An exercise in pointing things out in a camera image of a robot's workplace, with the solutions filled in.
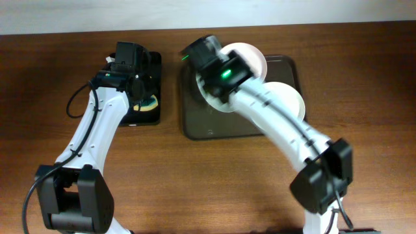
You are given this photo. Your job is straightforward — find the light blue plate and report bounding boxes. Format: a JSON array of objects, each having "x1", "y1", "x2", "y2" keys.
[{"x1": 195, "y1": 73, "x2": 235, "y2": 113}]

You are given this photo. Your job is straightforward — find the pink plate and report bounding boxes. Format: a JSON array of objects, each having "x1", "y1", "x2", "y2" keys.
[{"x1": 220, "y1": 42, "x2": 267, "y2": 81}]

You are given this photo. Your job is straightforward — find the green and yellow sponge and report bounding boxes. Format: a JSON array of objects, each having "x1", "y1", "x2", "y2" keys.
[{"x1": 133, "y1": 95, "x2": 159, "y2": 112}]

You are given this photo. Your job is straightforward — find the white cream plate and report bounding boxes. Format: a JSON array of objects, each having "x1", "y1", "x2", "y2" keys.
[{"x1": 264, "y1": 82, "x2": 306, "y2": 120}]

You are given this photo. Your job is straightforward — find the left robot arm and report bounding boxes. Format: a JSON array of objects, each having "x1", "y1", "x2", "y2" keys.
[{"x1": 29, "y1": 42, "x2": 162, "y2": 233}]

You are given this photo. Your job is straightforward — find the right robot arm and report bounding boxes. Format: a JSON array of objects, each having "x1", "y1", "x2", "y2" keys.
[{"x1": 181, "y1": 35, "x2": 354, "y2": 233}]

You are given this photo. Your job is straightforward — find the black rectangular sponge tray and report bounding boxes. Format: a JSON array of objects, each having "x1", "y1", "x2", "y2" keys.
[{"x1": 103, "y1": 51, "x2": 163, "y2": 127}]

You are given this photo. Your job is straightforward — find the dark brown serving tray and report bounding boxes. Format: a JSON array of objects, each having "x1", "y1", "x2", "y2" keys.
[{"x1": 179, "y1": 55, "x2": 302, "y2": 140}]

